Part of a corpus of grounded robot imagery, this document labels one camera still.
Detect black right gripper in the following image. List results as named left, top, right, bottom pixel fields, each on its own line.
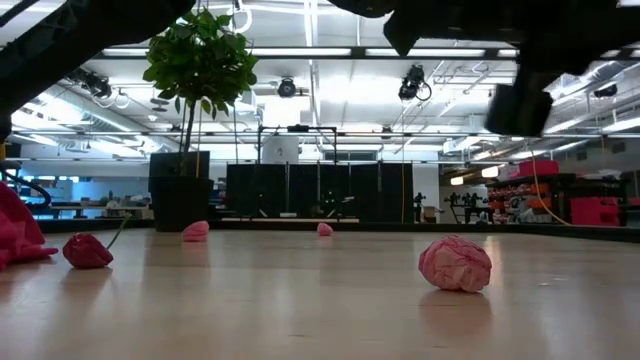
left=327, top=0, right=521, bottom=57

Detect red strawberry with green stem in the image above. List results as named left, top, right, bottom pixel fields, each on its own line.
left=62, top=213, right=132, bottom=270

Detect white box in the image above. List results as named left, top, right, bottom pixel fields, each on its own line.
left=261, top=135, right=300, bottom=165

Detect black partition panels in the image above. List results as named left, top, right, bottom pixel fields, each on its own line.
left=225, top=160, right=415, bottom=225

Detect green leafy plant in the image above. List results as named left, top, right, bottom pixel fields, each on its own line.
left=142, top=7, right=260, bottom=176

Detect red crate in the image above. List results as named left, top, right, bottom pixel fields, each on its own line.
left=517, top=159, right=560, bottom=179

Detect black shelf unit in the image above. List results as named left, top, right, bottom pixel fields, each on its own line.
left=487, top=172, right=631, bottom=226

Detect black plant pot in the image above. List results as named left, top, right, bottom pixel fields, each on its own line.
left=148, top=150, right=215, bottom=233

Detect red bin stack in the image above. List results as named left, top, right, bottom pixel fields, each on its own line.
left=569, top=196, right=621, bottom=227

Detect background work table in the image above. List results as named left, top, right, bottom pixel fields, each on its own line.
left=49, top=201, right=151, bottom=220

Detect red cloth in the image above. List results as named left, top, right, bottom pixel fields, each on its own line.
left=0, top=180, right=60, bottom=272

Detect black overhead frame bar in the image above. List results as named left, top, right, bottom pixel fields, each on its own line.
left=94, top=46, right=521, bottom=61

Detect black hanging camera with cable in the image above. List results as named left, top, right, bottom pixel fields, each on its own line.
left=397, top=63, right=433, bottom=103

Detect black hanging ceiling camera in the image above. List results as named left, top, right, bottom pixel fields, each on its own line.
left=277, top=76, right=299, bottom=99

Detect black metal rig frame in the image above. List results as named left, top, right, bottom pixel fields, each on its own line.
left=257, top=123, right=339, bottom=166

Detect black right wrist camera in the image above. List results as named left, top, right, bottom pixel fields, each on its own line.
left=483, top=64, right=555, bottom=137

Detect black aluminium table frame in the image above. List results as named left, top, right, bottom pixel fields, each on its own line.
left=37, top=217, right=640, bottom=245

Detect yellow hanging cable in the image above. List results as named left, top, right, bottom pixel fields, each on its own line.
left=528, top=142, right=572, bottom=227

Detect black curved hose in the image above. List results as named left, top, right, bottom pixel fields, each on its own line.
left=0, top=169, right=53, bottom=211

